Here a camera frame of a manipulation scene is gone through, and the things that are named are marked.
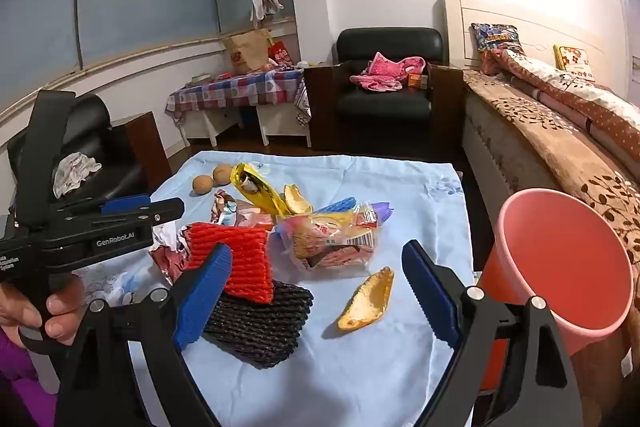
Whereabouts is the blue foam net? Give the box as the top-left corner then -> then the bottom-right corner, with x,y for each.
312,197 -> 357,215

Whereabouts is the printed foil snack wrapper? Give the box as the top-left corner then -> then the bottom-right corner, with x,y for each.
210,189 -> 273,233

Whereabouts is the white rag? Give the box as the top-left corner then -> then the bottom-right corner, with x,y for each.
52,152 -> 103,200

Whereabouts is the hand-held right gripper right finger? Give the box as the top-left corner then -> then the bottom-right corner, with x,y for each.
401,239 -> 585,427

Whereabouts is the patterned towel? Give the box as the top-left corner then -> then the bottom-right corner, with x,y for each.
292,77 -> 313,128

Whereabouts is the black leather armchair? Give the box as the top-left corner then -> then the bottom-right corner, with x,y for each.
304,27 -> 465,148

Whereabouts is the person's left forearm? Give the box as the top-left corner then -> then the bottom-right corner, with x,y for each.
0,327 -> 58,427

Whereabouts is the white side table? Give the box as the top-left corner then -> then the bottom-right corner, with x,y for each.
180,104 -> 311,148

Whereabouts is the flat orange peel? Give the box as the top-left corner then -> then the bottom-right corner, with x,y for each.
336,266 -> 396,332

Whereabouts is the bed with cream headboard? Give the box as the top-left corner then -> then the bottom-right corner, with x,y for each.
442,0 -> 640,383

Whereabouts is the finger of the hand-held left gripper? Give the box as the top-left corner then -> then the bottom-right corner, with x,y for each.
12,91 -> 76,228
50,194 -> 185,235

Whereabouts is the yellow floral pillow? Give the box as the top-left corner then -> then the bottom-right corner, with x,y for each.
553,45 -> 596,82

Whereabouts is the checkered tablecloth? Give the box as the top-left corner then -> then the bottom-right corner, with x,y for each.
166,68 -> 307,115

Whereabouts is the red gift bag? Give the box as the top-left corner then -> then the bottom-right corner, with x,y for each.
268,41 -> 293,66

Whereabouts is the pink garment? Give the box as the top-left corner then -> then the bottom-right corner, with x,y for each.
349,52 -> 427,92

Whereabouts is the colourful printed pillow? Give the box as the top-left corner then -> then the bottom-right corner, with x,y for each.
471,23 -> 523,54

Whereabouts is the crumpled red wrapper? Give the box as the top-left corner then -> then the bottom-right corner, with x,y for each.
149,223 -> 193,285

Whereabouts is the black foam net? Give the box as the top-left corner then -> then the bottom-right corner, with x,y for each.
202,279 -> 315,370

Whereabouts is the purple plastic wrapper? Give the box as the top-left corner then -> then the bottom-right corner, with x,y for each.
367,202 -> 396,223

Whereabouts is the light blue cloth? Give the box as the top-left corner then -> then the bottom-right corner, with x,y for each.
82,150 -> 476,427

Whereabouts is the brown leaf-pattern blanket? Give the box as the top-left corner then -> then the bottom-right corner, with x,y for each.
462,69 -> 640,268

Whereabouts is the hanging white garment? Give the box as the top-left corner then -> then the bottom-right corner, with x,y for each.
249,0 -> 285,28

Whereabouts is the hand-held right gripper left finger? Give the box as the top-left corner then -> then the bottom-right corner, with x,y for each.
54,243 -> 235,427

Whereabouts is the curled orange peel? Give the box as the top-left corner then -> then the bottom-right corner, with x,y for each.
282,183 -> 315,215

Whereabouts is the dotted pink quilt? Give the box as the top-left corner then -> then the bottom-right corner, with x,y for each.
480,47 -> 640,168

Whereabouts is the lilac wardrobe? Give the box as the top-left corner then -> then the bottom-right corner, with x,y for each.
615,0 -> 640,72

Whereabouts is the black leather chair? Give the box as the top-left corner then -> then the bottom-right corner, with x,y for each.
7,94 -> 173,208

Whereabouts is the yellow plastic wrapper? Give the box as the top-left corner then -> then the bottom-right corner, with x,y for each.
229,163 -> 296,217

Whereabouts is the pink plastic bucket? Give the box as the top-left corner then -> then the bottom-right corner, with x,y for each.
472,188 -> 635,393

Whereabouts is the red foam net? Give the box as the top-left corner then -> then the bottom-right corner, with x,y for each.
181,222 -> 276,305

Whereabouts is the clear snack packet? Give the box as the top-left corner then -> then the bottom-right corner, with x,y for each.
275,202 -> 383,273

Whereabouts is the brown paper bag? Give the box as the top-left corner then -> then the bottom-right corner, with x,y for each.
222,29 -> 275,74

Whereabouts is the person's left hand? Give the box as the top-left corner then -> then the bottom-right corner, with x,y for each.
0,279 -> 88,347

